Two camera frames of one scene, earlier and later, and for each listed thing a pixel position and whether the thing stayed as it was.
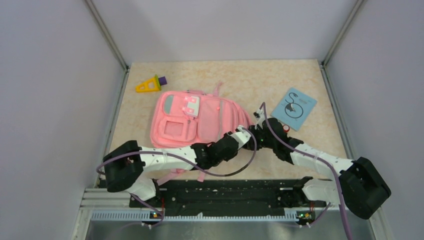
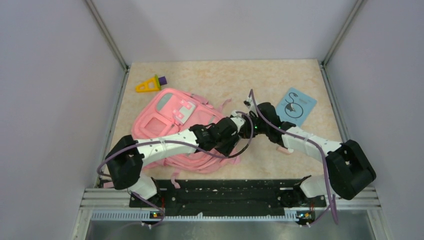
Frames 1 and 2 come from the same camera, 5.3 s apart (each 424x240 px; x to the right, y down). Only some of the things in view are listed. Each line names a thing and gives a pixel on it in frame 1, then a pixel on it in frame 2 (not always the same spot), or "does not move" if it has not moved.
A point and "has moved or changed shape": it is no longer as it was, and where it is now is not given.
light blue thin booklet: [294, 108] does not move
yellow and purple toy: [151, 85] does not move
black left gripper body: [217, 161] -> [226, 145]
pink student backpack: [180, 118] has moved or changed shape
